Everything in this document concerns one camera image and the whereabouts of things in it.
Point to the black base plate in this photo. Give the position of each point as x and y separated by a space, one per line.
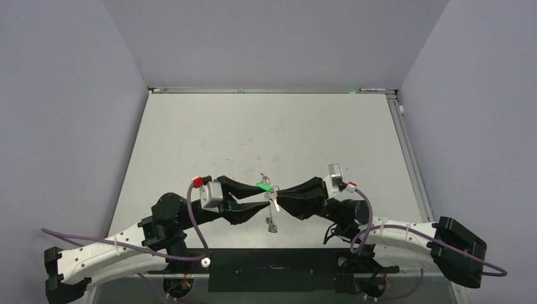
281 270

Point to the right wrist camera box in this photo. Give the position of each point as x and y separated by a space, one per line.
334 182

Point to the green key tag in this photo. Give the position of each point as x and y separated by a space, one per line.
265 187

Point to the aluminium rail right edge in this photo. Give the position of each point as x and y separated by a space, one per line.
396 111

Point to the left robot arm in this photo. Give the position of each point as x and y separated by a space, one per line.
168 240

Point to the aluminium rail back edge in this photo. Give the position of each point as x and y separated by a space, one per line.
192 90

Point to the aluminium rail edge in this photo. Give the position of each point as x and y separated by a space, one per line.
192 90
396 111

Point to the perforated metal key plate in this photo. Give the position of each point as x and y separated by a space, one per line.
272 227

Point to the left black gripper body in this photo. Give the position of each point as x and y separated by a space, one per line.
208 215

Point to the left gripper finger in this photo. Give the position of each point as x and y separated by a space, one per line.
232 189
239 213

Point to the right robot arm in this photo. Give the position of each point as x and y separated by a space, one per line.
445 245

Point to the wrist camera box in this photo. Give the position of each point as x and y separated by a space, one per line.
334 182
211 196

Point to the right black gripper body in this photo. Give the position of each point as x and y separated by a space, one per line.
325 205

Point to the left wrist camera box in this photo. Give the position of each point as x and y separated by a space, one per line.
211 196

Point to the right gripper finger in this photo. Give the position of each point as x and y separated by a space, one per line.
311 188
293 207

